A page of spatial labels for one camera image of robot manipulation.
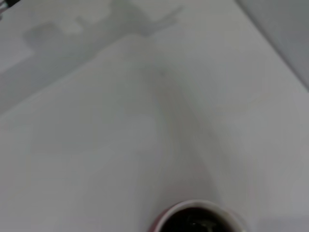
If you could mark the red ceramic mug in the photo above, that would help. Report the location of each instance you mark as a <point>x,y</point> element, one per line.
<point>164,217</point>

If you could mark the dark coffee liquid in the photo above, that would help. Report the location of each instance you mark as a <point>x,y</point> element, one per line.
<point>178,222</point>

